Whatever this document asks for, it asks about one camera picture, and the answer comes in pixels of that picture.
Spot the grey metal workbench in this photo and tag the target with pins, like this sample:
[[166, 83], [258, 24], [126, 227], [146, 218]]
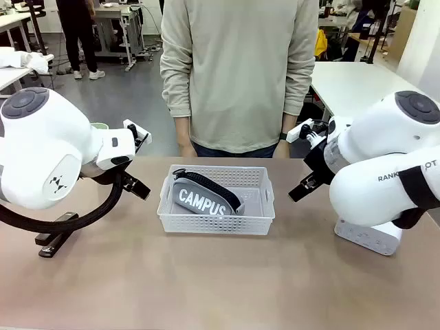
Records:
[[120, 31]]

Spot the yellow bag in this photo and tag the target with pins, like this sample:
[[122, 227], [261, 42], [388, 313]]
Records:
[[321, 43]]

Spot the grey CAMPUS pencil case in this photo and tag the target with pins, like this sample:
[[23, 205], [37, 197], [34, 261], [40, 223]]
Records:
[[203, 201]]

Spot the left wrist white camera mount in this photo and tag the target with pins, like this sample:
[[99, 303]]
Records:
[[135, 128]]

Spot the large white table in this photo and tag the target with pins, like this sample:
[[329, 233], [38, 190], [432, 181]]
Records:
[[354, 86]]

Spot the person's right forearm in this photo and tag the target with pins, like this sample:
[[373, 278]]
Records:
[[178, 99]]

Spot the person's left forearm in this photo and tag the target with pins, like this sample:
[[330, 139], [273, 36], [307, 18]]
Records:
[[297, 96]]

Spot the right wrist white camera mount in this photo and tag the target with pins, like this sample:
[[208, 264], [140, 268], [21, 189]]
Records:
[[299, 131]]

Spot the bystander in white jacket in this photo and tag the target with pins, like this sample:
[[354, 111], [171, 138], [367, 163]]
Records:
[[359, 19]]

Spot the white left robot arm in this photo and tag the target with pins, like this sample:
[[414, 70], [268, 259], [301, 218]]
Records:
[[41, 137]]

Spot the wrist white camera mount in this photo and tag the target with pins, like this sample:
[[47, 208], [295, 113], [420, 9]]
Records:
[[135, 128], [299, 131]]

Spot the person's beige sweater torso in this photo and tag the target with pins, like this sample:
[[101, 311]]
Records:
[[237, 68]]

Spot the black pole stand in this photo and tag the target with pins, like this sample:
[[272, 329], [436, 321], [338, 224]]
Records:
[[38, 27]]

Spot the small white table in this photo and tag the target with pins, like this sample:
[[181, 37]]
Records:
[[13, 77]]

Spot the person's left hand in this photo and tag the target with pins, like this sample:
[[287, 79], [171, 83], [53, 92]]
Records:
[[282, 149]]

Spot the person's right hand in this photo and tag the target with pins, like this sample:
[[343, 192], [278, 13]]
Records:
[[187, 149]]

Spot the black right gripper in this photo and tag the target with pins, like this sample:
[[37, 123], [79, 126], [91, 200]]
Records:
[[319, 163]]

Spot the white perforated plastic basket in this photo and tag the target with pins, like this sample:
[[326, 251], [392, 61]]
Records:
[[213, 225]]

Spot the pale green plastic cup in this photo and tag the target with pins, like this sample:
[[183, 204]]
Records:
[[100, 126]]

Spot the bystander in black trousers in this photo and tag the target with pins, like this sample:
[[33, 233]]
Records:
[[80, 38]]

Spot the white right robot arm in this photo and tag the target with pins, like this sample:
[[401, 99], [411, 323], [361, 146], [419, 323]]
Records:
[[371, 172]]

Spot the white desk with grey legs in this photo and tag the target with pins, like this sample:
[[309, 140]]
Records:
[[15, 24]]

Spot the black tripod stand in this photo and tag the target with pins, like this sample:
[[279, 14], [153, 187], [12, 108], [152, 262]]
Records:
[[374, 38]]

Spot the brown cardboard board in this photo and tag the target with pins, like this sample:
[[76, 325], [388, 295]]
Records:
[[404, 32]]

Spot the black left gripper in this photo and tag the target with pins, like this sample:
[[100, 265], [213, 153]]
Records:
[[103, 174]]

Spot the black stapler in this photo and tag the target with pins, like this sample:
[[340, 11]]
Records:
[[55, 245]]

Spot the white crumpled cloth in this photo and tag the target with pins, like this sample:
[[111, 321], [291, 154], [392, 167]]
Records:
[[24, 60]]

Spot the black smartwatch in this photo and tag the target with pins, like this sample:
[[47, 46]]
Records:
[[283, 136]]

